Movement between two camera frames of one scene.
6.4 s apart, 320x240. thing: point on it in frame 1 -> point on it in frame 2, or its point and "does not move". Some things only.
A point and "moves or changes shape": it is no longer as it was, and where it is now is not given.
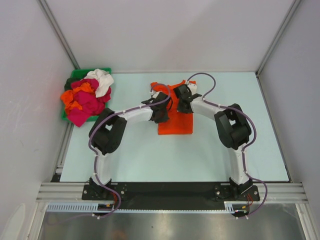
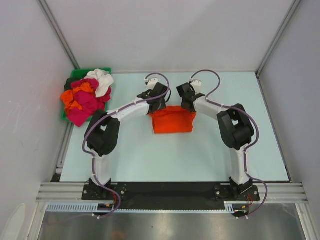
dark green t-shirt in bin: (67, 86) does not move
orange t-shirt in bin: (67, 97) does not move
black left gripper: (165, 118) -> (163, 105)
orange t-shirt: (178, 123) moves or changes shape
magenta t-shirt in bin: (91, 105) does not move
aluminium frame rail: (269, 192) does not move
